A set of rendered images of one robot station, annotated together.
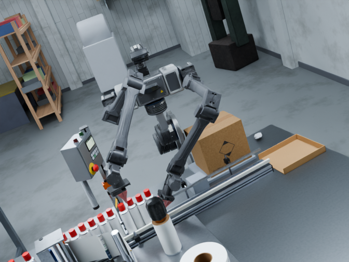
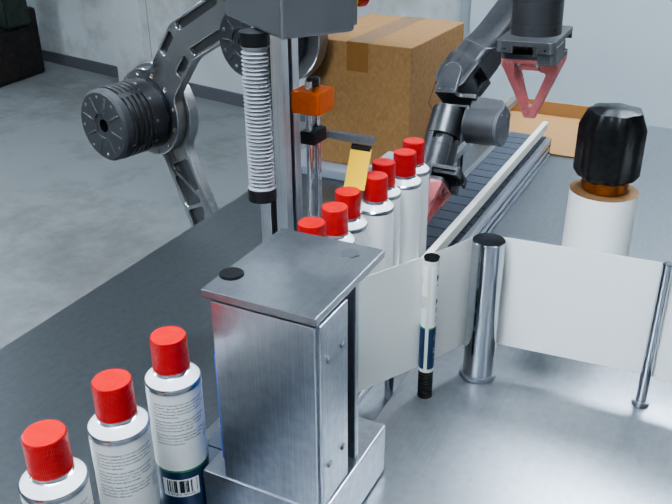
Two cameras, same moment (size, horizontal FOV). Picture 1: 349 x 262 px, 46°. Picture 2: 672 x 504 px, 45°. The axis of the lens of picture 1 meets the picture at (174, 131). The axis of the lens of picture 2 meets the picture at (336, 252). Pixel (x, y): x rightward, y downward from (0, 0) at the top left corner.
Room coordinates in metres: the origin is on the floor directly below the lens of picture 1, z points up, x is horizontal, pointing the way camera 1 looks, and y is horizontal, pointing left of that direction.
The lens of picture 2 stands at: (1.24, 1.18, 1.47)
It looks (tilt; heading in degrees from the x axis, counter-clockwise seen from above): 27 degrees down; 312
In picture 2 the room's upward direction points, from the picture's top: straight up
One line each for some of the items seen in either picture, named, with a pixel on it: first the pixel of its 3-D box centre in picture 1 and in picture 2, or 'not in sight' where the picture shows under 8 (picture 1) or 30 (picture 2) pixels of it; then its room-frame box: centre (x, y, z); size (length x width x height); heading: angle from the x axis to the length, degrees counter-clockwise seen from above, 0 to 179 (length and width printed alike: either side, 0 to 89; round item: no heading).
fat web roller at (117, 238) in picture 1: (121, 247); (483, 309); (1.67, 0.44, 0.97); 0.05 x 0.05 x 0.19
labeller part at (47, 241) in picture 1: (49, 240); (296, 271); (1.68, 0.73, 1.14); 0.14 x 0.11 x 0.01; 105
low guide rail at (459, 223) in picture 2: (189, 204); (470, 211); (1.93, 0.06, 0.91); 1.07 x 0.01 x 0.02; 105
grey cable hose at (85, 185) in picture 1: (88, 192); (258, 118); (1.94, 0.53, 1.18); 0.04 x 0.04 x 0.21
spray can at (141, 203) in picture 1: (144, 210); (402, 216); (1.89, 0.30, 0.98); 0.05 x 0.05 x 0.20
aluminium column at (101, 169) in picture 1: (108, 180); (277, 101); (2.01, 0.43, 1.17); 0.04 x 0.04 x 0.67; 15
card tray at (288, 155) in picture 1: (291, 153); (544, 125); (2.14, -0.61, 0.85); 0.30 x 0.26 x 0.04; 105
